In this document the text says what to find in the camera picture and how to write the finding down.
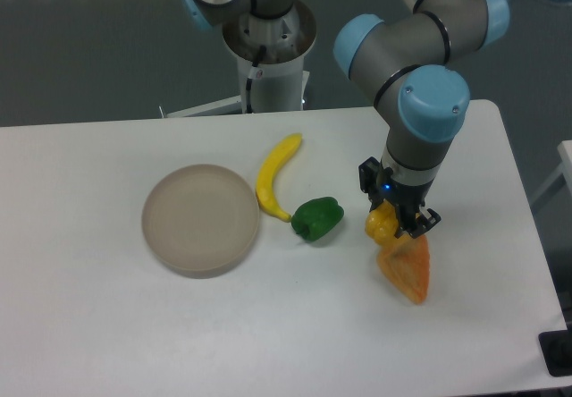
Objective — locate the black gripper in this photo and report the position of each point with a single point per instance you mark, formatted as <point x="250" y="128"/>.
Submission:
<point x="379" y="185"/>

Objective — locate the yellow pepper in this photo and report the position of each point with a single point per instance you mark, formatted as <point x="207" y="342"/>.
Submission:
<point x="382" y="224"/>

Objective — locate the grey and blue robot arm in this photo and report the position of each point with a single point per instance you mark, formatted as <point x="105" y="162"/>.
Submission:
<point x="402" y="69"/>

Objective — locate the green pepper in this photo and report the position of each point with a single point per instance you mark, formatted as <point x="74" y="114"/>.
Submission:
<point x="315" y="218"/>

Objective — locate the beige round plate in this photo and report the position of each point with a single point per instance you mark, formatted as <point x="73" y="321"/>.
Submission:
<point x="201" y="220"/>

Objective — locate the orange triangular toast piece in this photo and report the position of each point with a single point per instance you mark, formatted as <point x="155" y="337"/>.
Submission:
<point x="405" y="262"/>

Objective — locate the yellow banana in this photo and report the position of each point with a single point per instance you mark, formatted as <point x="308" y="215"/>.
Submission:
<point x="277" y="158"/>

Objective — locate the white furniture at right edge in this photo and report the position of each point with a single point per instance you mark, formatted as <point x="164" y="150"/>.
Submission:
<point x="559" y="178"/>

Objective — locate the black box at table edge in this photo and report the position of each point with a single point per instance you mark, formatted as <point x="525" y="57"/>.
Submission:
<point x="556" y="350"/>

